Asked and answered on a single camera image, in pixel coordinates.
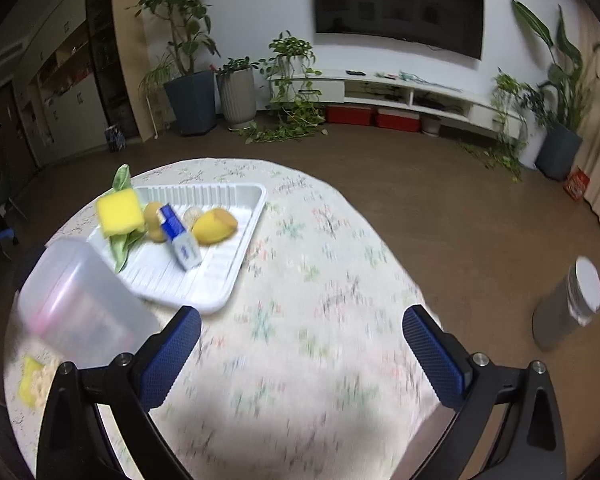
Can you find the red storage box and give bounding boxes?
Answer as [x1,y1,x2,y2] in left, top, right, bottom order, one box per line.
[326,106,373,125]
[376,110,421,131]

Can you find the cream chenille duster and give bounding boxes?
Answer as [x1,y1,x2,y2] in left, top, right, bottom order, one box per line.
[32,365,57,406]

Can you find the wall-mounted television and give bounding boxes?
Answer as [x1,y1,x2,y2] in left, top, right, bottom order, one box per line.
[312,0,484,61]

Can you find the grassy plant on white stand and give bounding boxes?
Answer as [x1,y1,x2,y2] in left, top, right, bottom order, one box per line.
[139,55,178,138]

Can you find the trailing pothos plant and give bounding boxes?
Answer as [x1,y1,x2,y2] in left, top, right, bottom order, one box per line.
[240,31,331,143]

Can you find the large-leaf plant in dark pot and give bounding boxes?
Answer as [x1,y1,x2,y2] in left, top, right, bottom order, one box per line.
[511,0,600,181]

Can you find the tall plant in dark pot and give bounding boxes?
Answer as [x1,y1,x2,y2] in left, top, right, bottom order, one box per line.
[130,0,221,137]

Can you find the dark glass cabinet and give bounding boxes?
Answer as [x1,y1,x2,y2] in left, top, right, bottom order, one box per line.
[85,0,141,143]

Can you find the white plastic tray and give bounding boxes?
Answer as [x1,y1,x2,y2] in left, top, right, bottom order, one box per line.
[86,183,268,315]

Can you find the yellow egg-shaped sponge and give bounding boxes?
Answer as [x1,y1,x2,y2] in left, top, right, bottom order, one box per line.
[192,208,239,246]

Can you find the white television cabinet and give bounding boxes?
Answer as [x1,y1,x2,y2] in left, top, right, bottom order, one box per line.
[269,69,528,133]

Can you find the blue patterned box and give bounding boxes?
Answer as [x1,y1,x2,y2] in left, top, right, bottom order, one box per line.
[105,125,127,153]

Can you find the grey trash can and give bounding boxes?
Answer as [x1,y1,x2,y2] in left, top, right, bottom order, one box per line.
[532,256,600,352]

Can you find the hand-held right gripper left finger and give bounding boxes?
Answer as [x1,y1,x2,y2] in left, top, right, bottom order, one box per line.
[36,305,202,480]

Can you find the translucent plastic container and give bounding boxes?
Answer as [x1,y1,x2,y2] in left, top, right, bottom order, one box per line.
[17,237,162,367]

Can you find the tan heart-shaped sponge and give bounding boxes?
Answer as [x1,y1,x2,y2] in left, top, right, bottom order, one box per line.
[144,202,167,244]

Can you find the green floral cloth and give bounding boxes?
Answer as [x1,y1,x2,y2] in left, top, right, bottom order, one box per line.
[109,164,147,274]

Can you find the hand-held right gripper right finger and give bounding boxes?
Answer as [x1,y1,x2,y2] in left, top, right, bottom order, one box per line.
[402,304,567,480]

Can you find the dark wooden door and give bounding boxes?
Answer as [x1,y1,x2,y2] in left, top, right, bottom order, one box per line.
[0,80,36,191]

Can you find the yellow rectangular sponge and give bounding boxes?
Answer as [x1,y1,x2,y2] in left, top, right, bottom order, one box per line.
[96,190,145,238]

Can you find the blue tissue pack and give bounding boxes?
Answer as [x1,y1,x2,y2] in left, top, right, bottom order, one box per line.
[159,204,202,271]

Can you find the small plant in white pot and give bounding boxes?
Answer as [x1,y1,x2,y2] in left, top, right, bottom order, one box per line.
[460,72,546,181]

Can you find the plant in ribbed white pot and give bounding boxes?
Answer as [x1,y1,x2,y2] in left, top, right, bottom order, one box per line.
[215,56,261,131]

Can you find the white wall cabinets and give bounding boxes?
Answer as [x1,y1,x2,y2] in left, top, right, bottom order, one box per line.
[10,0,106,166]

